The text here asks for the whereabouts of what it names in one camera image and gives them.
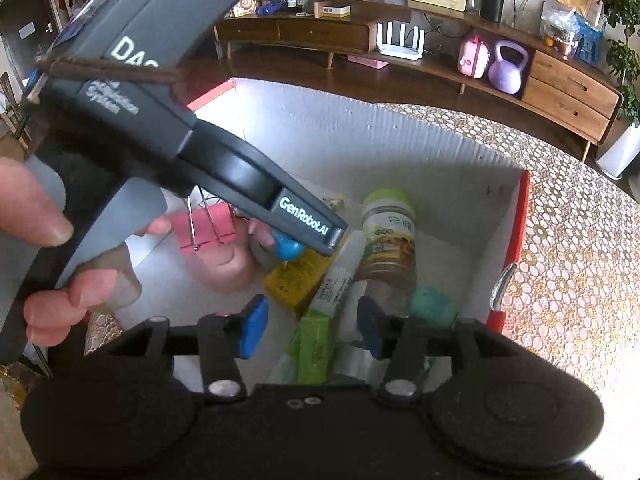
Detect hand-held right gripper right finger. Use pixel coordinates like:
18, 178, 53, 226
356, 296, 523, 403

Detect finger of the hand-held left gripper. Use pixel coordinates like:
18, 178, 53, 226
260, 182, 349, 257

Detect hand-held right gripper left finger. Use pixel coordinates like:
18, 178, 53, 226
102, 294, 271, 402

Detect blue pushpin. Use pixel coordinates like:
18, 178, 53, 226
270, 232, 303, 263

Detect white green toothpaste tube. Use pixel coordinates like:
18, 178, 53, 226
298, 310, 333, 386

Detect teal round item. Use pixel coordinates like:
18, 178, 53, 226
407, 286, 458, 326

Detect green-lidded bottle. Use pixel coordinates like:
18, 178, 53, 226
354, 189, 418, 318

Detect pink binder clip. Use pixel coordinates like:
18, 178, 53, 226
171, 195, 237, 256

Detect red cardboard box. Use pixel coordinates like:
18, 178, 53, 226
85, 77, 532, 391

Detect person's left hand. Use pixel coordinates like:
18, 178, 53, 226
0, 156, 173, 347

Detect pink flat box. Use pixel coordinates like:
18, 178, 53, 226
347, 55, 390, 70

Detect white router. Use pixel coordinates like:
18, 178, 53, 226
376, 20, 427, 61

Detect small yellow white box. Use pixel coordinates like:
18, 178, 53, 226
312, 2, 352, 20

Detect pink small case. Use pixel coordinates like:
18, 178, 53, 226
457, 35, 491, 80

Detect purple kettlebell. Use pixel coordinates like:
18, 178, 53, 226
487, 40, 530, 95

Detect wooden TV cabinet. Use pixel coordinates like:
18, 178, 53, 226
212, 0, 623, 163

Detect green tree in white planter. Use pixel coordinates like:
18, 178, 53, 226
595, 0, 640, 181

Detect clear plastic bag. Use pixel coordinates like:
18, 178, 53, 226
540, 2, 581, 56

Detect brown cord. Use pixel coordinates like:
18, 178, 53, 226
37, 57, 182, 86

